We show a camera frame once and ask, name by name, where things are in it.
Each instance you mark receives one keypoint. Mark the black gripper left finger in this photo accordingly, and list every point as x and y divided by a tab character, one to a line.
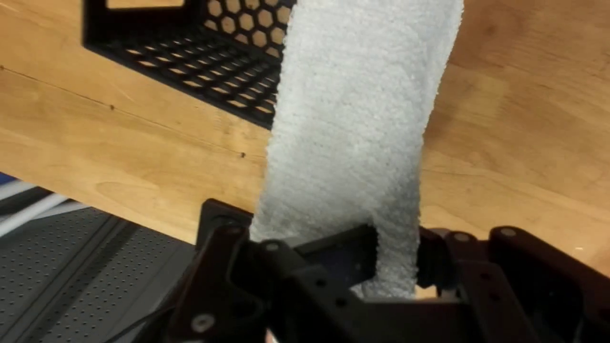
255	297

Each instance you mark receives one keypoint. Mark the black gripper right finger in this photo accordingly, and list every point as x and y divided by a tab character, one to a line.
522	291

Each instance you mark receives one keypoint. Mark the white terry cloth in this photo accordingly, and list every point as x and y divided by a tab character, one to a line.
356	125

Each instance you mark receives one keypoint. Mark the black perforated box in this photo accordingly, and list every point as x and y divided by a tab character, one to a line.
146	28

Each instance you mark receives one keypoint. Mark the grey perforated metal panel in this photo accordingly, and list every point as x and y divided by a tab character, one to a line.
77	278

